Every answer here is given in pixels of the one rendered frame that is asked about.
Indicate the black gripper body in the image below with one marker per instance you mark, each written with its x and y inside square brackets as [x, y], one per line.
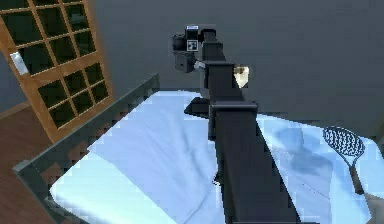
[182, 60]

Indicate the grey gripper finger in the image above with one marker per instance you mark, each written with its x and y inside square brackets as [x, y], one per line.
[200, 65]

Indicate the white and tan bowl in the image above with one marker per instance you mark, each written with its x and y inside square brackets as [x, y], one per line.
[241, 76]

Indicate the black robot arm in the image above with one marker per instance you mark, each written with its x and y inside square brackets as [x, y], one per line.
[246, 160]

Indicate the grey bed with blue sheet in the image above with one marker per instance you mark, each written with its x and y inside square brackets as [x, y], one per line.
[150, 156]

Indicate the wooden door with glass panes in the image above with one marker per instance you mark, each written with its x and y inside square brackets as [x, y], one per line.
[63, 70]

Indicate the black tennis racket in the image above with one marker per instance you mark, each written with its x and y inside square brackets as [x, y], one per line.
[345, 143]

